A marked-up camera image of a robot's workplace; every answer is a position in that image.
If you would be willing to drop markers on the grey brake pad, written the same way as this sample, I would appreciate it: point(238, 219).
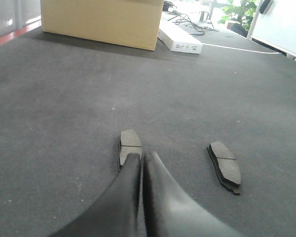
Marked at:
point(129, 142)
point(226, 166)

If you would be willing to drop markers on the cardboard box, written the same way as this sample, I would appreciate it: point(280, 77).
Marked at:
point(131, 23)

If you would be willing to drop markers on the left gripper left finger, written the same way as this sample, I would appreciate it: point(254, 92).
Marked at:
point(114, 213)

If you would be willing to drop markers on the white board panel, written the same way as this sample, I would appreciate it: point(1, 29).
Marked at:
point(274, 24)

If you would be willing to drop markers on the green potted plant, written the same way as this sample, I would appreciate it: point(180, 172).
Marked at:
point(240, 14)

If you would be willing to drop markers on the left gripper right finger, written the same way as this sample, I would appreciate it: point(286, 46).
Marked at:
point(170, 211)

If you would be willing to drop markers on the long white box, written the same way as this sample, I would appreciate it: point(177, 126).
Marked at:
point(178, 40)

